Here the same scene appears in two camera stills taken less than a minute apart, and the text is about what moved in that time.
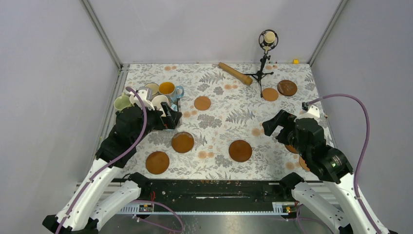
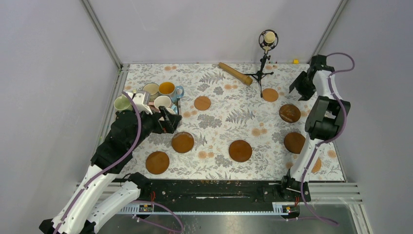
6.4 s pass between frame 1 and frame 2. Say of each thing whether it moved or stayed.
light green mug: stayed
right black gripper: moved
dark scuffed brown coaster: moved
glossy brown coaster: stayed
